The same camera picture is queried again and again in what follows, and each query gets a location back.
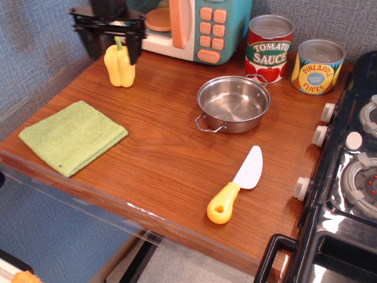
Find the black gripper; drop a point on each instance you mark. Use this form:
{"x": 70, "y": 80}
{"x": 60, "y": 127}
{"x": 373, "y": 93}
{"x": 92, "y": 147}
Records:
{"x": 100, "y": 21}

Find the yellow toy bell pepper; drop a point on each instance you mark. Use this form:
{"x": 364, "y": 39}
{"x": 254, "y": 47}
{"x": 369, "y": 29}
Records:
{"x": 117, "y": 61}

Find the green folded towel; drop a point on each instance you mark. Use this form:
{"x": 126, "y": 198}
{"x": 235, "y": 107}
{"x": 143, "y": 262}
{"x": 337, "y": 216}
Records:
{"x": 72, "y": 138}

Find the orange toy plate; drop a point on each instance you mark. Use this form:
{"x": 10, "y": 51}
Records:
{"x": 158, "y": 20}

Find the toy microwave teal and cream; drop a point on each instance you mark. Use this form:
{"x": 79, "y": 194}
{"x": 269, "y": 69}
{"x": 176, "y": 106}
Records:
{"x": 206, "y": 32}

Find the small steel pan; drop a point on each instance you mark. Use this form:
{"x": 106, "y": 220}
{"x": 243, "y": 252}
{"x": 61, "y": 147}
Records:
{"x": 232, "y": 104}

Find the tomato sauce can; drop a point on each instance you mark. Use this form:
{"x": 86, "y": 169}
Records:
{"x": 268, "y": 46}

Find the pineapple slices can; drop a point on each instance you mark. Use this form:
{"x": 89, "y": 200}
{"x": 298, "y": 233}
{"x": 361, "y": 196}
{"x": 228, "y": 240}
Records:
{"x": 317, "y": 66}

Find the grey stove knob upper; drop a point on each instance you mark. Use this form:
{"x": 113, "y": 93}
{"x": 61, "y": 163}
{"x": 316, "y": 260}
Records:
{"x": 327, "y": 112}

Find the grey stove knob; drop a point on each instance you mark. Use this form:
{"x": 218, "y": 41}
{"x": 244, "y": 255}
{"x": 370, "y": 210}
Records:
{"x": 327, "y": 112}
{"x": 319, "y": 135}
{"x": 301, "y": 188}

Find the grey stove knob middle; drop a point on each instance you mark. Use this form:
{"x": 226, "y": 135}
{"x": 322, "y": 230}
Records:
{"x": 319, "y": 135}

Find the grey stove knob lower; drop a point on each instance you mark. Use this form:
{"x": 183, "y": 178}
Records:
{"x": 301, "y": 188}

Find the orange object bottom corner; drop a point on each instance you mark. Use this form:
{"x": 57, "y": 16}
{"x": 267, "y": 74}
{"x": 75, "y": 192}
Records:
{"x": 25, "y": 277}

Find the white round stove button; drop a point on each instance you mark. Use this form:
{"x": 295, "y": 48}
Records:
{"x": 353, "y": 141}

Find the black toy stove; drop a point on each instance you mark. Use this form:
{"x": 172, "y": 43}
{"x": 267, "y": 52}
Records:
{"x": 337, "y": 226}

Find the toy knife yellow handle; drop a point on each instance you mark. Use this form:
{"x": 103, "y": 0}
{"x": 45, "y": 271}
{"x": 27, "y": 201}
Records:
{"x": 220, "y": 208}

